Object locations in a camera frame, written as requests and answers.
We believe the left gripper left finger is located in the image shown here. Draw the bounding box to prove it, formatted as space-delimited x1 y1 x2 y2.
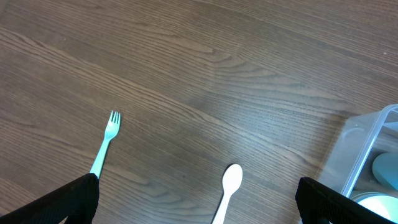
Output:
1 173 100 224

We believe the white plastic spoon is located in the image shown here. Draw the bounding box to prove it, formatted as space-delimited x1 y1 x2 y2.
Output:
211 164 243 224

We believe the light blue lower cup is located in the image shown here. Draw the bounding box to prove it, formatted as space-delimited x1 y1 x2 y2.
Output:
372 152 397 190

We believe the light blue bowl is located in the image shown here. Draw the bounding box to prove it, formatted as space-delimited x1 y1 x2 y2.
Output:
349 191 398 223

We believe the white plastic fork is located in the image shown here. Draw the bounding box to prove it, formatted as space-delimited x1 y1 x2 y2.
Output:
90 111 121 179

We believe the clear plastic container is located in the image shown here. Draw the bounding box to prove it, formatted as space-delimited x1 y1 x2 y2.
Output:
318 105 397 200

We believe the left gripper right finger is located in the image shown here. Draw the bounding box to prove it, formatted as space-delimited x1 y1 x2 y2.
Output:
295 177 393 224

